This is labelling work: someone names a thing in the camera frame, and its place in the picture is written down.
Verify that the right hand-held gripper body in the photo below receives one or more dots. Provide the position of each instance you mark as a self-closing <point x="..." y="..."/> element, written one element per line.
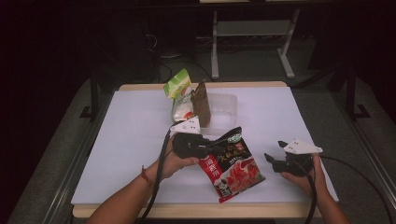
<point x="295" y="161"/>

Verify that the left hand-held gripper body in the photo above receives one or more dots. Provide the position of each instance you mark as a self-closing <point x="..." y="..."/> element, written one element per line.
<point x="186" y="144"/>

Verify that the red and black food packet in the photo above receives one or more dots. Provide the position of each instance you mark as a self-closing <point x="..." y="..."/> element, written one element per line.
<point x="239" y="171"/>

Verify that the clear plastic container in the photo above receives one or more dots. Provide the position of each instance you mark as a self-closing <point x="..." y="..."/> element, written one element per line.
<point x="224" y="105"/>

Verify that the gold brown food packet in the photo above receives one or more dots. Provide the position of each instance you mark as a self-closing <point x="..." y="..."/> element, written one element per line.
<point x="201" y="105"/>

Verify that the green and white food packet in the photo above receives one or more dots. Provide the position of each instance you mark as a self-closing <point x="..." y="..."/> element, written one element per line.
<point x="180" y="90"/>

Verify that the person's left hand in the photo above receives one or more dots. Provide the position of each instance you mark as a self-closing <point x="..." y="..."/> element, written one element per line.
<point x="174" y="166"/>

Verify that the person's right hand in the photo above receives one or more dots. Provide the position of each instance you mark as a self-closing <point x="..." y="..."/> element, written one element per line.
<point x="314" y="180"/>

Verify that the white table sheet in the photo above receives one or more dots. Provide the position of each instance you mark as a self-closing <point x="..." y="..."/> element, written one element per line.
<point x="130" y="130"/>

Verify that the black metal stand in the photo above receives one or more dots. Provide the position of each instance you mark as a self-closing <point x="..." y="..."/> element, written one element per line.
<point x="94" y="96"/>
<point x="351" y="93"/>

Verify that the white metal stand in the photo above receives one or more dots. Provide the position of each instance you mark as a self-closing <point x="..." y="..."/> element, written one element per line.
<point x="214" y="46"/>

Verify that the grey metal rail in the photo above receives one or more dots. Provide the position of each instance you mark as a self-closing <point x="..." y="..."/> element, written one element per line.
<point x="362" y="140"/>
<point x="62" y="189"/>

